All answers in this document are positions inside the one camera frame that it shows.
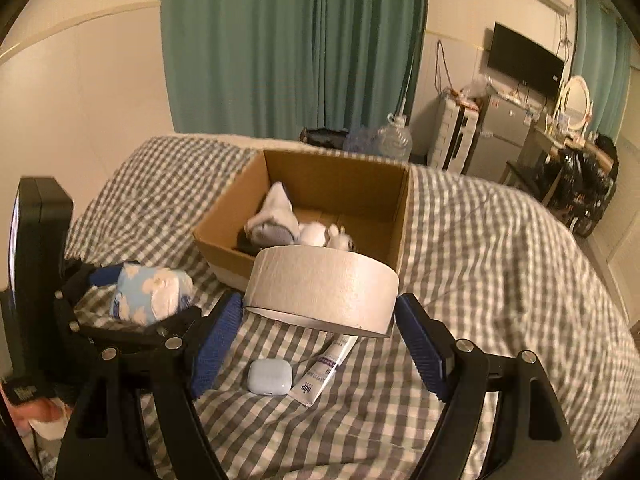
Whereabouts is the white suitcase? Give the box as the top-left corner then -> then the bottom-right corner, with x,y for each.
427,94 -> 480,174

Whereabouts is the person's hand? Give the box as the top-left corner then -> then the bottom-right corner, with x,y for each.
1,390 -> 64,437

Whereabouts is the black bag on chair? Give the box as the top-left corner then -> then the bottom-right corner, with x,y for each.
538,136 -> 620,238

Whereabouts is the clear water jug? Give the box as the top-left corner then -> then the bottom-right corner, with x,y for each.
375,114 -> 412,162

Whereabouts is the green curtain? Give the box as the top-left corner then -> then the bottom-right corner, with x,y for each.
572,0 -> 631,142
160,0 -> 428,139

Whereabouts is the open cardboard box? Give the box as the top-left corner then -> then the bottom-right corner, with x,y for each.
193,150 -> 410,290

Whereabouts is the grey mini fridge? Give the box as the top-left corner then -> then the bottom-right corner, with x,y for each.
463,93 -> 533,182

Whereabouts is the white earbuds case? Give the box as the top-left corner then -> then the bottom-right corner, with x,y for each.
247,359 -> 293,396

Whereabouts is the blue tissue pack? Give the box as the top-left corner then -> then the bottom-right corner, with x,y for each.
110,263 -> 194,326

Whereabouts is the black wall television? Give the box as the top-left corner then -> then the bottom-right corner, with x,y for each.
487,23 -> 565,99

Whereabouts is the wooden dressing table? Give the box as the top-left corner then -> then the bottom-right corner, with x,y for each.
519,123 -> 614,176

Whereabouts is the white sock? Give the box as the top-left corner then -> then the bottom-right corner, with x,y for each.
244,182 -> 300,248

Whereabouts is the white tape roll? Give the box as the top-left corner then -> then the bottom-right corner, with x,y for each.
243,245 -> 399,337

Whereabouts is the white cream tube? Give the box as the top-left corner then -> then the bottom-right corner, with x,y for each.
288,335 -> 358,408

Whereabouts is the checkered bed cover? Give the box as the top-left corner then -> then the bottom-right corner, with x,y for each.
66,136 -> 639,479

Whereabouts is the white oval mirror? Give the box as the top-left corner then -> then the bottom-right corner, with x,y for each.
554,76 -> 592,133

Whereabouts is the white louvered wardrobe door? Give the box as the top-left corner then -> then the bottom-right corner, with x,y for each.
588,67 -> 640,326

